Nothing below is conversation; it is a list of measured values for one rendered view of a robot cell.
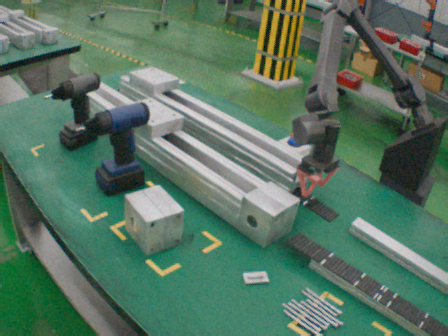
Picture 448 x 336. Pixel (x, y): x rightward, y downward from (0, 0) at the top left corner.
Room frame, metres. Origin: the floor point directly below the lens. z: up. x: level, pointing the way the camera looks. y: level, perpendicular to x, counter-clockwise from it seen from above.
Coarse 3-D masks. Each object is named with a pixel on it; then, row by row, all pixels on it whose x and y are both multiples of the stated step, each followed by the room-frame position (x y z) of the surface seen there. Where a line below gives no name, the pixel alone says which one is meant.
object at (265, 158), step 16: (128, 80) 1.41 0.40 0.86; (128, 96) 1.40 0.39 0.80; (144, 96) 1.33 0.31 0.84; (160, 96) 1.28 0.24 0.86; (176, 96) 1.33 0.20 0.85; (176, 112) 1.23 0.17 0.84; (192, 112) 1.19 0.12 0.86; (208, 112) 1.23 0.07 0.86; (192, 128) 1.16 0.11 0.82; (208, 128) 1.12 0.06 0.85; (224, 128) 1.11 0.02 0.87; (240, 128) 1.14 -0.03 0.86; (208, 144) 1.11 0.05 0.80; (224, 144) 1.08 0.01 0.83; (240, 144) 1.04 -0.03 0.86; (256, 144) 1.10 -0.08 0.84; (272, 144) 1.06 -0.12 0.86; (240, 160) 1.04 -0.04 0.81; (256, 160) 1.00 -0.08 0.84; (272, 160) 0.97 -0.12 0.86; (288, 160) 1.02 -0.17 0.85; (256, 176) 0.99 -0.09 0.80; (272, 176) 0.96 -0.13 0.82; (288, 176) 0.94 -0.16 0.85; (304, 176) 0.98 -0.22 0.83
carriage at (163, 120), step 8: (152, 104) 1.12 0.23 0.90; (160, 104) 1.13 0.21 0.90; (152, 112) 1.07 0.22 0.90; (160, 112) 1.07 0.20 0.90; (168, 112) 1.08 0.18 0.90; (152, 120) 1.01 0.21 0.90; (160, 120) 1.02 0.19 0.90; (168, 120) 1.03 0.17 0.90; (176, 120) 1.05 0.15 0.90; (136, 128) 1.03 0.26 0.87; (144, 128) 1.00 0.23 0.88; (152, 128) 0.98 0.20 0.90; (160, 128) 1.00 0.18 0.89; (168, 128) 1.03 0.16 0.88; (176, 128) 1.05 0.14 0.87; (152, 136) 0.98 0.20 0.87; (160, 136) 1.02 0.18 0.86
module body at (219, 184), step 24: (96, 96) 1.23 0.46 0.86; (120, 96) 1.25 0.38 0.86; (144, 144) 1.01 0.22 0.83; (168, 144) 0.97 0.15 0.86; (192, 144) 0.99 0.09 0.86; (168, 168) 0.94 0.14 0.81; (192, 168) 0.88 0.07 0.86; (216, 168) 0.93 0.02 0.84; (240, 168) 0.91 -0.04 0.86; (192, 192) 0.88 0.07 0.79; (216, 192) 0.83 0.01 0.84; (240, 192) 0.81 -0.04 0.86
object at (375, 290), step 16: (288, 240) 0.72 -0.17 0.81; (304, 240) 0.73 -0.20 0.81; (320, 256) 0.68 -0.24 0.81; (336, 256) 0.68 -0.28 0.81; (336, 272) 0.63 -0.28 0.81; (352, 272) 0.63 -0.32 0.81; (368, 288) 0.58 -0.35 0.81; (384, 288) 0.58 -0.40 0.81; (384, 304) 0.53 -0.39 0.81; (400, 304) 0.53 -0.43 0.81; (416, 320) 0.48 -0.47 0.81; (432, 320) 0.47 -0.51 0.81
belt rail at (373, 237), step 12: (360, 228) 0.80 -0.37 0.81; (372, 228) 0.81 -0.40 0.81; (372, 240) 0.77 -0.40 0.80; (384, 240) 0.76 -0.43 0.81; (384, 252) 0.74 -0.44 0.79; (396, 252) 0.72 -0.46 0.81; (408, 252) 0.72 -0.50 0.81; (408, 264) 0.69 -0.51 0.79; (420, 264) 0.67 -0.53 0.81; (432, 264) 0.67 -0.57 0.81; (420, 276) 0.65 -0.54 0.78; (432, 276) 0.63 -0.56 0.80; (444, 276) 0.63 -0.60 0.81; (444, 288) 0.60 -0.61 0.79
